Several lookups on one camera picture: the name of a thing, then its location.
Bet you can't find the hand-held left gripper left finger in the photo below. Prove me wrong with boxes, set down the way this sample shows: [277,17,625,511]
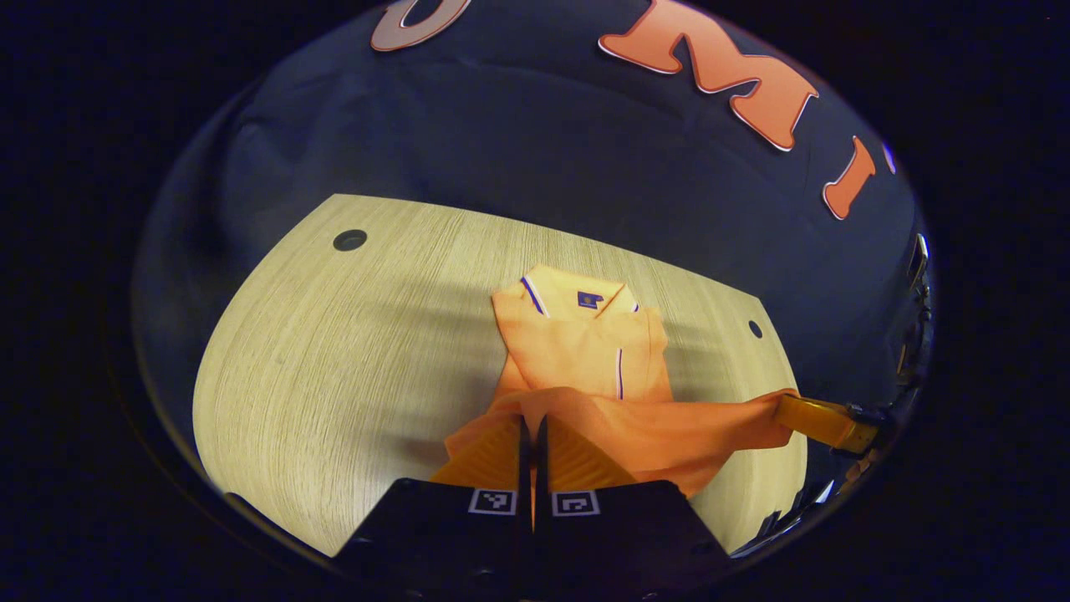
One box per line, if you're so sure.
[333,414,534,602]

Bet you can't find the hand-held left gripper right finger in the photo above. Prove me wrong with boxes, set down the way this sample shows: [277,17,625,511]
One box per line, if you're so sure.
[533,414,735,602]

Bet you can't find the orange polo T-shirt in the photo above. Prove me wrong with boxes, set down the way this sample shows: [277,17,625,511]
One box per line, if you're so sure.
[443,264,799,498]

